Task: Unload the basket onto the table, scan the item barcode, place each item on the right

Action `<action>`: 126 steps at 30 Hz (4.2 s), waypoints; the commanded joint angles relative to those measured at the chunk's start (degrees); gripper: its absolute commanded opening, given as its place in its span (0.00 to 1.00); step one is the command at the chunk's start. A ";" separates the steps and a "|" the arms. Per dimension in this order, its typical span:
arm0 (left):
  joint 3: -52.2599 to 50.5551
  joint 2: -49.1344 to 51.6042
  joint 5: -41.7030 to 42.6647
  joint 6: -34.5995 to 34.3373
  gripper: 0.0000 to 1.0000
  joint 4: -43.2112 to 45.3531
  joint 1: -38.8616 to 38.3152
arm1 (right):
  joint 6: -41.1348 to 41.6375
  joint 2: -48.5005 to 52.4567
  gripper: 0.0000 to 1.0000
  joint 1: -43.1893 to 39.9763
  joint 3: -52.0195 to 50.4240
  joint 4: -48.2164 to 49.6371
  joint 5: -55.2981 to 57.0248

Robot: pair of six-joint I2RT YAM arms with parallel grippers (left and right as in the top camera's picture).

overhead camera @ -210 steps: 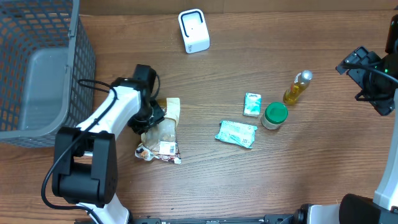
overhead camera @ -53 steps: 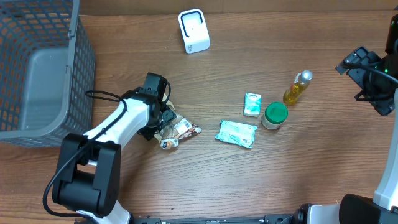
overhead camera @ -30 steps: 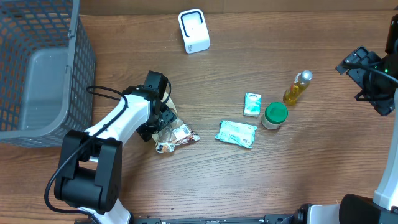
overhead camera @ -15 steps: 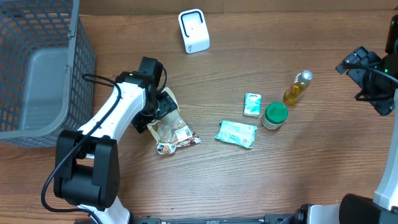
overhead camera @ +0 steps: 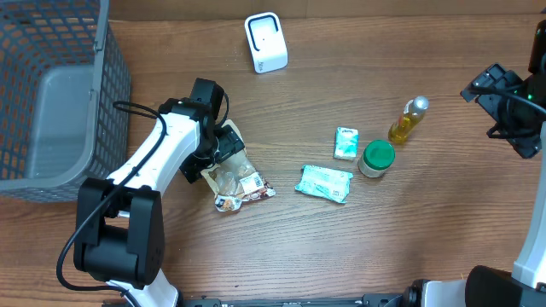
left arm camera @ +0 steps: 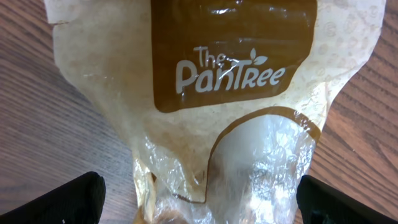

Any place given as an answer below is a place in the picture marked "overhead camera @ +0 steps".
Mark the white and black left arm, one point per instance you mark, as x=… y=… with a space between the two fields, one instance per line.
x=119 y=238

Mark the teal snack bar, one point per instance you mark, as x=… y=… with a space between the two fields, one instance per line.
x=325 y=183

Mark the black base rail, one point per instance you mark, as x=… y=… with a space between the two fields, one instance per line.
x=420 y=294

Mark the brown snack packet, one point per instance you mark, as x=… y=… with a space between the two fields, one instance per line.
x=236 y=181

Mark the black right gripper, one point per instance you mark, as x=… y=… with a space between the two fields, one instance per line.
x=489 y=83

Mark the white barcode scanner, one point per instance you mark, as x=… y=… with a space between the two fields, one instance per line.
x=266 y=42

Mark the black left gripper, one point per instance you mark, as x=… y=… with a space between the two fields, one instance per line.
x=231 y=142

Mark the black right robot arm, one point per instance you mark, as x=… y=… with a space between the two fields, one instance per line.
x=523 y=284

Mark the yellow liquid bottle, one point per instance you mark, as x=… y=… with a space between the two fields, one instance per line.
x=413 y=113

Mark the dark grey mesh basket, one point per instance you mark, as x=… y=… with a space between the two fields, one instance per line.
x=61 y=72

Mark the green lidded jar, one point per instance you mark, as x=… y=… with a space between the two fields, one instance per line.
x=377 y=157

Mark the teal Kleenex tissue pack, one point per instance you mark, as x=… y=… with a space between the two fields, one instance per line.
x=346 y=143

